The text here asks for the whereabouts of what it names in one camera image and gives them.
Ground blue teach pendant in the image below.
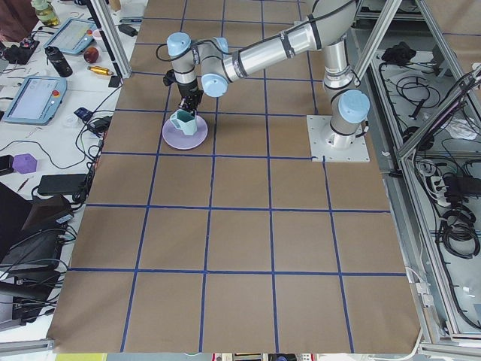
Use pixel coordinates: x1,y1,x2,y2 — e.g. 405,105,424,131
2,76,68,126
44,18,97,55

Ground black water bottle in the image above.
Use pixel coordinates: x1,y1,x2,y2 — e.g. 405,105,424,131
45,46,73,77

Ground purple faceted object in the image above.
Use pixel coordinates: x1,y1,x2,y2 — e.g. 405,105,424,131
13,153,38,174

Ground light blue faceted cup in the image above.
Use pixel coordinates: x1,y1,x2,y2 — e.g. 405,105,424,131
170,109,198,136

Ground aluminium frame post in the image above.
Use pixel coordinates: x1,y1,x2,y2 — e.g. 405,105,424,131
87,0,132,79

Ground blue teach pendant near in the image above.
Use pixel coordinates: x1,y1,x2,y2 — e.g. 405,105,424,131
2,76,68,126

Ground blue teach pendant far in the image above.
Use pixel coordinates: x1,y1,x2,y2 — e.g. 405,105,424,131
44,18,97,55

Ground black power adapter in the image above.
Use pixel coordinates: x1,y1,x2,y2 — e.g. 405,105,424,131
118,23,138,37

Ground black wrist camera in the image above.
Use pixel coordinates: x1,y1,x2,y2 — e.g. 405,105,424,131
163,69,177,86

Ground black power brick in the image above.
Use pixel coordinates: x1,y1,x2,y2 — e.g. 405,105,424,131
37,174,86,196

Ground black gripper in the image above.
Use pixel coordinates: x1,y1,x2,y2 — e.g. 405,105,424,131
177,81,204,117

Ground red apple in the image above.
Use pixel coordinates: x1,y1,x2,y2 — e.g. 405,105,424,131
83,47,99,64

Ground gold metal cylinder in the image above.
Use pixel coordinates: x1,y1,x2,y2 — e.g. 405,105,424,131
87,66,114,76

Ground green glass bottle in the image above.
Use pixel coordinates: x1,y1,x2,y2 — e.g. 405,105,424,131
31,0,60,27

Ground lilac plate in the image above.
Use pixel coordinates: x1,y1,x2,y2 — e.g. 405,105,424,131
162,114,208,150

